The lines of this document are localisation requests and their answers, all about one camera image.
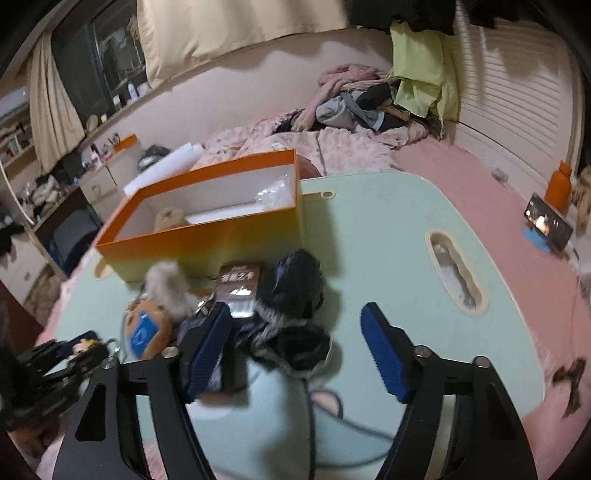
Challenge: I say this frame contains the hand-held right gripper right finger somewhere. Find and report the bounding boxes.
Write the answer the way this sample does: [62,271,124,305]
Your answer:
[360,302,539,480]

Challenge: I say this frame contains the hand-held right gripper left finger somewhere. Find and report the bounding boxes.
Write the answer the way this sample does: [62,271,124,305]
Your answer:
[52,302,234,480]

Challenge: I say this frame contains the small blonde figurine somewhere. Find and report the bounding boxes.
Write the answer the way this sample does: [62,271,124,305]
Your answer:
[71,338,102,357]

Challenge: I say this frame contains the orange plush with blue label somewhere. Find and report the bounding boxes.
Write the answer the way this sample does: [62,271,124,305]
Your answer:
[124,296,175,361]

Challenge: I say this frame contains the dark card packet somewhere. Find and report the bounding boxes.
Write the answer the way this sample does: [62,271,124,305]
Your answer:
[216,262,265,320]

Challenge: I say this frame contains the white fluffy pompom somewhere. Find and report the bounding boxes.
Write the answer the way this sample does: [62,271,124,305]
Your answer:
[144,260,200,320]

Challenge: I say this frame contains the black knit garment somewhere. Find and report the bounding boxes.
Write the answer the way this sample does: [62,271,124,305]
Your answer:
[235,314,334,380]

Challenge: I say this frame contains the orange cardboard box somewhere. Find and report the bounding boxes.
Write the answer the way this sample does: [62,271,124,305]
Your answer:
[95,148,304,283]

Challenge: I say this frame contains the tan plush toy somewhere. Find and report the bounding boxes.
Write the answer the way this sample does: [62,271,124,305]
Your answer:
[154,208,191,232]

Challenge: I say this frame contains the clear bubble bag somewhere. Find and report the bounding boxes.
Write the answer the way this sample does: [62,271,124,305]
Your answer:
[253,176,295,214]

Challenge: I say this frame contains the dark storage bin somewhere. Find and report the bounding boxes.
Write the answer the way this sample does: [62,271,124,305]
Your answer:
[47,208,103,278]

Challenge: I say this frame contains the brown hair bow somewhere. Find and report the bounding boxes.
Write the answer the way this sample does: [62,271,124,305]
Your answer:
[551,357,584,421]

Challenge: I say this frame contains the blue phone stand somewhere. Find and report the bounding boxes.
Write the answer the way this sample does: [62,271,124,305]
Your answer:
[523,226,553,256]

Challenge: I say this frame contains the white paper roll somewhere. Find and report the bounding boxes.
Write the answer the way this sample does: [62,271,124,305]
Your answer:
[123,141,205,198]

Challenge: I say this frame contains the white nightstand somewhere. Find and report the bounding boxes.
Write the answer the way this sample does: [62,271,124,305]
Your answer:
[78,145,145,200]

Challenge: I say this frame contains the black bag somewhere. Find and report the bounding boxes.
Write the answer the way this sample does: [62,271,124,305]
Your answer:
[137,144,172,172]

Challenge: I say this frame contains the red-brown cushion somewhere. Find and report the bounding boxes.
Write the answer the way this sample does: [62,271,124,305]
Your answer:
[295,154,325,180]

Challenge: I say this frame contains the small rectangular mirror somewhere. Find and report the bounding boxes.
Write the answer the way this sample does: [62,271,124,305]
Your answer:
[525,192,576,254]

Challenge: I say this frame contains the orange bottle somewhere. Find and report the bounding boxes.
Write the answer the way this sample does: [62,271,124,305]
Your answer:
[546,160,574,214]

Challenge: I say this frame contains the beige plush toy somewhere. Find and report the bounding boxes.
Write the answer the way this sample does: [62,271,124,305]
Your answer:
[573,165,591,222]

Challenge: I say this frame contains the beige curtain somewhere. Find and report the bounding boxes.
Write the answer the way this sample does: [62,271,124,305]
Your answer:
[137,0,352,89]
[28,44,87,172]

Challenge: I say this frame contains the white air conditioner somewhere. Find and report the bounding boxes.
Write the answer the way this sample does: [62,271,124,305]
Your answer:
[0,87,31,119]

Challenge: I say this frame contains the yellow-green cloth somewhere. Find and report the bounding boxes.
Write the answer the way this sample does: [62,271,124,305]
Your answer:
[389,21,463,124]

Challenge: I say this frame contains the white louvred door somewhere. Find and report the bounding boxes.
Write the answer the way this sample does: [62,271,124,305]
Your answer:
[455,9,583,185]

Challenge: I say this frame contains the dark window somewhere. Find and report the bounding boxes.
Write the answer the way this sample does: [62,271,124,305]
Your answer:
[51,0,149,124]

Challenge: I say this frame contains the dark hanging clothes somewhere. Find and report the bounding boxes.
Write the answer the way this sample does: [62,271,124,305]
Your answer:
[350,0,509,37]

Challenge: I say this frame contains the black cable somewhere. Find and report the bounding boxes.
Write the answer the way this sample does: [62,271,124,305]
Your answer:
[295,369,399,480]

